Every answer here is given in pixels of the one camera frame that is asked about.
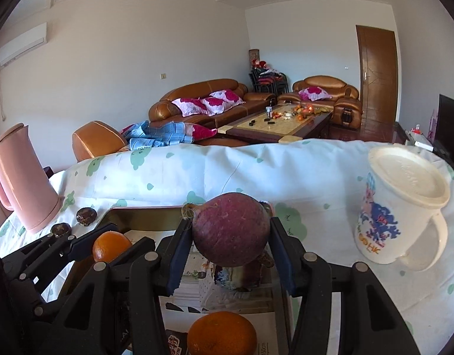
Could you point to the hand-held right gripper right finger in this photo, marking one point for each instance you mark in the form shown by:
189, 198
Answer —
282, 255

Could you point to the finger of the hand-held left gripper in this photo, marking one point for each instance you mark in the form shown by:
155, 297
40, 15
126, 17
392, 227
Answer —
138, 249
81, 246

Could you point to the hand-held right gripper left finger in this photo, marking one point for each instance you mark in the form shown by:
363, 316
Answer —
179, 255

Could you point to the orange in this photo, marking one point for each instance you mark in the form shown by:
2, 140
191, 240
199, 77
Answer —
221, 334
108, 249

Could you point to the pink tin box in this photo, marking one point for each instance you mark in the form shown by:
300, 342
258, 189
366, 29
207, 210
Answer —
145, 218

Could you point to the printed paper leaflet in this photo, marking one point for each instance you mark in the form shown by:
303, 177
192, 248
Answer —
227, 303

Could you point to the pink electric kettle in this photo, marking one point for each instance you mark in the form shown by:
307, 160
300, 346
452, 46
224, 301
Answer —
23, 181

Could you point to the tan leather chaise sofa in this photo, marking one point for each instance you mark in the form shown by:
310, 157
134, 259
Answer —
97, 138

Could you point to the blue checked blanket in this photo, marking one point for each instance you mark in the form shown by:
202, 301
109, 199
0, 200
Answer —
160, 135

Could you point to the white lidded cartoon mug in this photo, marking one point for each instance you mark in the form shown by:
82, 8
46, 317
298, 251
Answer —
397, 210

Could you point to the red floral pillow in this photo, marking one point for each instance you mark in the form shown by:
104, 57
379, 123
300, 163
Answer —
201, 132

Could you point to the wooden coffee table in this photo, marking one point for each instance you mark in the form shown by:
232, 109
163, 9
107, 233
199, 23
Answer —
282, 129

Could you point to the small glass jar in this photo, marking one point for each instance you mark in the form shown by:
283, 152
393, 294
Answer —
269, 112

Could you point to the pile of oranges and snacks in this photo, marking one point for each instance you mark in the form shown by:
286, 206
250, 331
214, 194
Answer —
304, 111

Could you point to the pink floral pillow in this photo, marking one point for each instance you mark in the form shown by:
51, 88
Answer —
230, 96
216, 105
188, 106
314, 93

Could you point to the brown leather three-seat sofa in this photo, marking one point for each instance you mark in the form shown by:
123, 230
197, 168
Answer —
208, 87

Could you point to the dark wooden television stand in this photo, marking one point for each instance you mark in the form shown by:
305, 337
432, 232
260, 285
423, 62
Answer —
401, 131

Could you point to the stacked dark chairs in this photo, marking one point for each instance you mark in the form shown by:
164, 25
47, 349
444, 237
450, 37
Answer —
267, 83

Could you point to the brown leather armchair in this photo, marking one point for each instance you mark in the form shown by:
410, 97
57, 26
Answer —
323, 81

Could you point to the white flat box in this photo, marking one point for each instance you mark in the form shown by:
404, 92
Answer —
421, 142

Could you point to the red clothes pile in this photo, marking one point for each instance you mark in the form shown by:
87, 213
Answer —
266, 68

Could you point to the brown wooden door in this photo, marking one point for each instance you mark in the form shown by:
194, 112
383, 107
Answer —
377, 81

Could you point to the tall patterned cylinder vase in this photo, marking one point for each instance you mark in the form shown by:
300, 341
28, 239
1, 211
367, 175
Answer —
253, 58

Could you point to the pink upright box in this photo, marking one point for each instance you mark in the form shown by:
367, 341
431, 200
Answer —
432, 124

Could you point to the white air conditioner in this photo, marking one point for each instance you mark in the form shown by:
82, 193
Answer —
23, 44

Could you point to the black flat television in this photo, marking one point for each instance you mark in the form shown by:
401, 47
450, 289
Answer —
451, 125

